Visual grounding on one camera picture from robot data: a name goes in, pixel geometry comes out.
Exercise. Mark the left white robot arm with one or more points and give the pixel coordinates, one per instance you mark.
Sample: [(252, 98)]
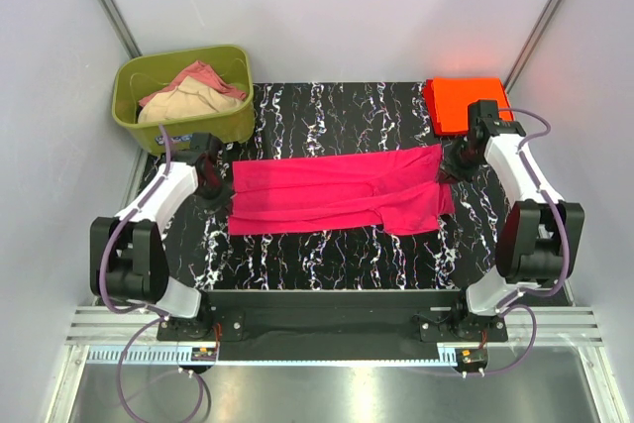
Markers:
[(128, 264)]

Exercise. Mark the aluminium rail frame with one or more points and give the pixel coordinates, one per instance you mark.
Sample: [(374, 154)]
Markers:
[(552, 368)]

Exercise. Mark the folded orange t shirt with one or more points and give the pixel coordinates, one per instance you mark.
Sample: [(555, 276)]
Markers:
[(448, 99)]

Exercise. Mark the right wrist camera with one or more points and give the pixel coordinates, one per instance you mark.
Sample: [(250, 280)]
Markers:
[(485, 118)]

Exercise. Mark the olive green plastic bin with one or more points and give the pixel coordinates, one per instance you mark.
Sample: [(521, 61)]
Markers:
[(147, 74)]

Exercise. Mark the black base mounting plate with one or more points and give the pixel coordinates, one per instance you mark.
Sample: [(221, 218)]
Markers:
[(331, 327)]

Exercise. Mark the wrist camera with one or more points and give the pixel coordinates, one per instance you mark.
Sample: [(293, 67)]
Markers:
[(206, 143), (485, 118)]

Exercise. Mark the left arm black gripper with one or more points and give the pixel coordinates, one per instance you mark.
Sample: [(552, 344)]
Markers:
[(223, 199)]

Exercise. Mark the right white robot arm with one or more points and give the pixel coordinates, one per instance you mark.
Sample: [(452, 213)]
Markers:
[(536, 249)]

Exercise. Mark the dusty pink t shirt in bin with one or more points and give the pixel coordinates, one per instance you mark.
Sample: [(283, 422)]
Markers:
[(203, 73)]

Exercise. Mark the beige t shirt in bin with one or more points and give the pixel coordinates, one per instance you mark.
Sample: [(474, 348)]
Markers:
[(190, 99)]

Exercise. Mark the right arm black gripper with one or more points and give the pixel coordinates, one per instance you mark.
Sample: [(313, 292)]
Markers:
[(451, 169)]

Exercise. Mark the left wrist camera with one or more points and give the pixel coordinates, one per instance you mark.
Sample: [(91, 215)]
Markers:
[(206, 143)]

